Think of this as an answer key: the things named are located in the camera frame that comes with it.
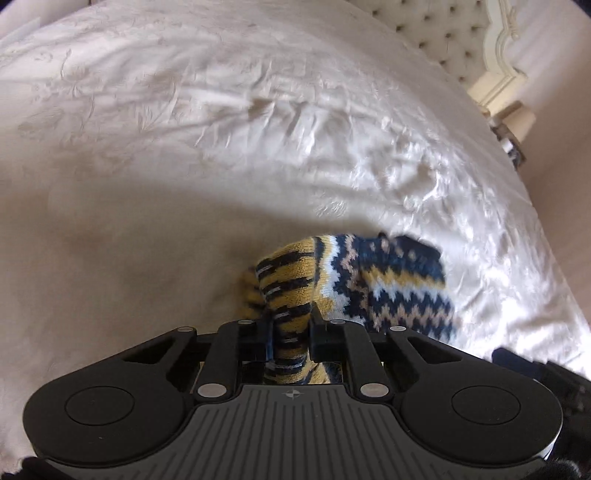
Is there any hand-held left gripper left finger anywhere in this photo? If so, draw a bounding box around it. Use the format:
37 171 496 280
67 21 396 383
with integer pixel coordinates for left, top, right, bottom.
113 318 276 400

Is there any yellow navy patterned knit sock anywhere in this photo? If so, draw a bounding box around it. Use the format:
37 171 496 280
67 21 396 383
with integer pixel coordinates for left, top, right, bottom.
239 233 462 386

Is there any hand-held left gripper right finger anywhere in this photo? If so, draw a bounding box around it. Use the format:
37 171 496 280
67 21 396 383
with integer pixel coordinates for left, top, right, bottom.
308 318 467 400

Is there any cream tufted headboard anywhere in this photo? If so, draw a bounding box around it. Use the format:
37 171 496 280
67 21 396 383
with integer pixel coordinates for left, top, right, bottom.
369 0 532 114

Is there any beige bedside lamp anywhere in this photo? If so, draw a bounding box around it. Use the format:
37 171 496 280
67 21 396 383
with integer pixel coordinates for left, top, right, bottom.
501 102 537 141

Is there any dark bedside table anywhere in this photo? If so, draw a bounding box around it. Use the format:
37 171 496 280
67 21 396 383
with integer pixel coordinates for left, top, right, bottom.
490 121 528 169

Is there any white embroidered bedspread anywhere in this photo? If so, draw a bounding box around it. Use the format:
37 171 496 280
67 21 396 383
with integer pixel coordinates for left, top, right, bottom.
0 0 585 462

